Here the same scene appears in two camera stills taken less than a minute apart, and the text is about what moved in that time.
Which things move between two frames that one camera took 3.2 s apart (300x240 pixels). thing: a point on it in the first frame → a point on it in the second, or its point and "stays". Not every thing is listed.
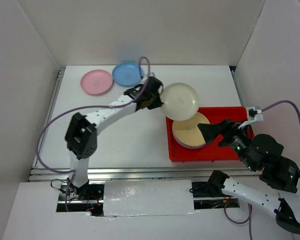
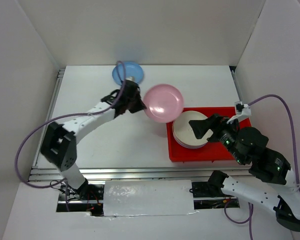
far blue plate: (127, 73) stays
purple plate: (188, 146) stays
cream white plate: (180, 101) → (183, 133)
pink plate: (96, 82) → (164, 103)
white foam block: (148, 197) stays
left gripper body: (155, 101) → (130, 102)
